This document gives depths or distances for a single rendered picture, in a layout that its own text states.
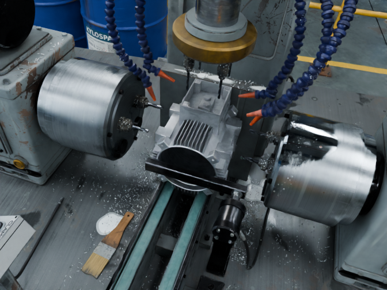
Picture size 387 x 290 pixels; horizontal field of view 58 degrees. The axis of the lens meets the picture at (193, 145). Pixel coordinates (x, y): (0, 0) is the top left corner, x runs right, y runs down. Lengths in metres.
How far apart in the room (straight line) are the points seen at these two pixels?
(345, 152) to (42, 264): 0.78
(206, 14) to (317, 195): 0.44
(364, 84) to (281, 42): 2.43
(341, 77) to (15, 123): 2.81
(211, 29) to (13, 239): 0.55
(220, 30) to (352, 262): 0.63
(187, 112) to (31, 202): 0.55
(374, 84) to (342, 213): 2.64
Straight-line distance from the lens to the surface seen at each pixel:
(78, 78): 0.92
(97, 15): 2.39
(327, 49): 0.68
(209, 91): 0.94
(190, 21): 0.75
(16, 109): 0.97
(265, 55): 1.01
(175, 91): 0.98
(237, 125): 0.92
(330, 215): 0.85
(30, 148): 1.06
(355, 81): 3.36
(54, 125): 0.94
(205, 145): 0.82
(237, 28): 0.74
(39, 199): 1.14
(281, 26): 0.96
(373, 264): 0.98
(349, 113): 1.56
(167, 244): 0.95
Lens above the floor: 1.68
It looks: 45 degrees down
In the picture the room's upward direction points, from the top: 5 degrees clockwise
